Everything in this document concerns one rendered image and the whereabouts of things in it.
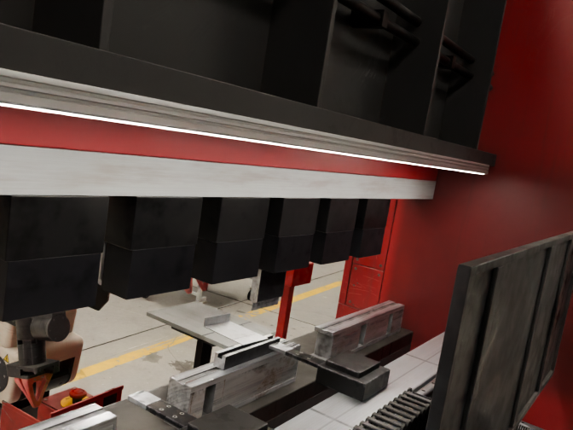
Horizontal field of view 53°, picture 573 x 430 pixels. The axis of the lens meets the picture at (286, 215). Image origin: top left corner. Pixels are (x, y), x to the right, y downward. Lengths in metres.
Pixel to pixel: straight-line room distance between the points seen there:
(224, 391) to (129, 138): 0.60
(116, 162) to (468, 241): 1.36
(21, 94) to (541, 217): 1.63
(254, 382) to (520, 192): 1.05
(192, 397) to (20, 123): 0.63
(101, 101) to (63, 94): 0.04
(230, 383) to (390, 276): 0.99
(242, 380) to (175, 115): 0.76
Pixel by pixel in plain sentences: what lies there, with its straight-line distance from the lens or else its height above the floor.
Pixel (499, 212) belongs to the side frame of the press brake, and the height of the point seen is 1.34.
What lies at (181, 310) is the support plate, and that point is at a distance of 1.49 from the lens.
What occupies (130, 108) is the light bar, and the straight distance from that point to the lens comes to 0.61.
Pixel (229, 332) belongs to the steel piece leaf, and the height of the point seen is 1.00.
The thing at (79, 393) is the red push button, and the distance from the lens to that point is 1.47.
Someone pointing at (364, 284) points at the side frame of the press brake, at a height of 0.99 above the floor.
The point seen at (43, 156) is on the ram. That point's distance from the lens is 0.80.
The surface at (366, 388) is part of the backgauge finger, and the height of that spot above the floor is 1.01.
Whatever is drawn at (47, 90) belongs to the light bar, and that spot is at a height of 1.47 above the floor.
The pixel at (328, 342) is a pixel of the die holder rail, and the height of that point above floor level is 0.93.
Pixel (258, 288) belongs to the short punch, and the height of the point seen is 1.13.
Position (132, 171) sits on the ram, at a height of 1.38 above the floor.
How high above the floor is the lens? 1.46
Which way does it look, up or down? 7 degrees down
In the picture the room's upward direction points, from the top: 9 degrees clockwise
